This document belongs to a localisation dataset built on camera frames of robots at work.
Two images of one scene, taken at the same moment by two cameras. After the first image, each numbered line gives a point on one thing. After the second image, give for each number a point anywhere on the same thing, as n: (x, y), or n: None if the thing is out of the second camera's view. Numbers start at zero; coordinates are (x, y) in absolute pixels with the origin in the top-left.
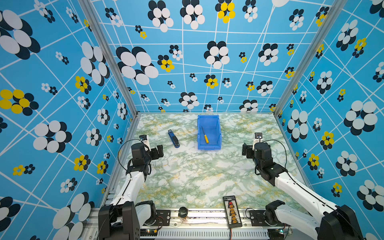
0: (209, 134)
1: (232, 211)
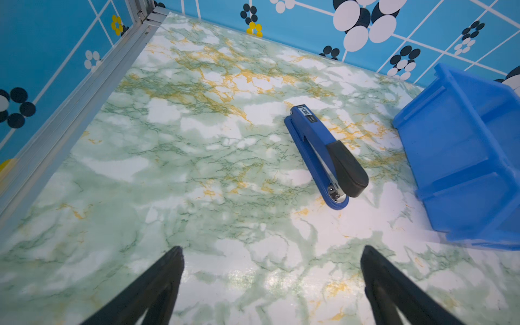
0: (463, 137)
1: None
